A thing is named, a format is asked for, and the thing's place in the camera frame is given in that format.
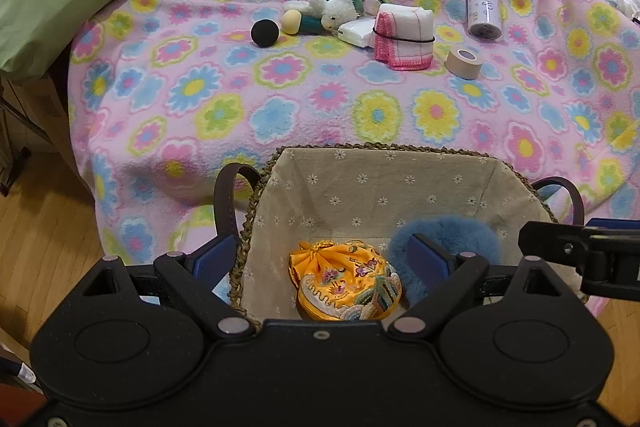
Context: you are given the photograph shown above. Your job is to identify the pink floral fleece blanket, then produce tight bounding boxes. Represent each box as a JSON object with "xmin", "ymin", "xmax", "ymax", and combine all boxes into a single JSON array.
[{"xmin": 67, "ymin": 0, "xmax": 640, "ymax": 313}]

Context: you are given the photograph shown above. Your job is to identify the woven basket with fabric liner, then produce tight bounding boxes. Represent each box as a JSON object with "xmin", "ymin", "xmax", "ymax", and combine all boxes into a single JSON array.
[{"xmin": 214, "ymin": 143, "xmax": 585, "ymax": 323}]

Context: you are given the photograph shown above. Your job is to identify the yellow embroidered pouch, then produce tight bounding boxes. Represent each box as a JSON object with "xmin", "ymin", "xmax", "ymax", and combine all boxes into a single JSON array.
[{"xmin": 289, "ymin": 239, "xmax": 403, "ymax": 322}]

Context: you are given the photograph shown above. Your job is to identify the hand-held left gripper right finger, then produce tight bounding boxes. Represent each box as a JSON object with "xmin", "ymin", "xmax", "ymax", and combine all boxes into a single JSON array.
[{"xmin": 387, "ymin": 232, "xmax": 561, "ymax": 340}]

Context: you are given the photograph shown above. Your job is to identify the cream capped teal stick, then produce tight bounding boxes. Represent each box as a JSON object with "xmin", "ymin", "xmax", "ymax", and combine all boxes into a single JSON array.
[{"xmin": 281, "ymin": 9, "xmax": 323, "ymax": 36}]

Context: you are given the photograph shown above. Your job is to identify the white tissue pack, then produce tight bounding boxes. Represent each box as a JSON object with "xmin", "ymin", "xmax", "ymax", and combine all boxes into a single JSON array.
[{"xmin": 337, "ymin": 19, "xmax": 377, "ymax": 48}]

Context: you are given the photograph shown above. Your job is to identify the blue furry scrunchie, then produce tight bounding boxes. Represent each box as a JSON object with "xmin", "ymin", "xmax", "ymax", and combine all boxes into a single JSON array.
[{"xmin": 389, "ymin": 215, "xmax": 503, "ymax": 303}]

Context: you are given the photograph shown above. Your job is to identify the beige tape roll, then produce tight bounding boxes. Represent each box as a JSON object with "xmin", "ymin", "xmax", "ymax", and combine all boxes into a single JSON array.
[{"xmin": 444, "ymin": 48, "xmax": 484, "ymax": 80}]

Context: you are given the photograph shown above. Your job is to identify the white plush toy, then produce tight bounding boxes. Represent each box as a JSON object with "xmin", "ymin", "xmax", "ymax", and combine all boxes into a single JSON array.
[{"xmin": 307, "ymin": 0, "xmax": 362, "ymax": 32}]

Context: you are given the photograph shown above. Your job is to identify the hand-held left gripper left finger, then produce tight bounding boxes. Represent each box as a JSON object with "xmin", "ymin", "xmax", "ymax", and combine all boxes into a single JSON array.
[{"xmin": 80, "ymin": 234, "xmax": 253, "ymax": 340}]

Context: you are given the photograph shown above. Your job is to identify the pink white cloth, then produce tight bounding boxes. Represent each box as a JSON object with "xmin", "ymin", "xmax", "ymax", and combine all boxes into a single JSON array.
[{"xmin": 372, "ymin": 3, "xmax": 436, "ymax": 72}]

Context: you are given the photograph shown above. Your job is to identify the black foam ball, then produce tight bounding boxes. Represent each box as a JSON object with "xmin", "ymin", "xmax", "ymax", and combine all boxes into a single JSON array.
[{"xmin": 250, "ymin": 19, "xmax": 279, "ymax": 48}]

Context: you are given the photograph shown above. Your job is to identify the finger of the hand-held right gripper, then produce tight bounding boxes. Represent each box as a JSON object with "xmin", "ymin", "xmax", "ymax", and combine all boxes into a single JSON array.
[
  {"xmin": 585, "ymin": 217, "xmax": 640, "ymax": 231},
  {"xmin": 518, "ymin": 221, "xmax": 640, "ymax": 305}
]

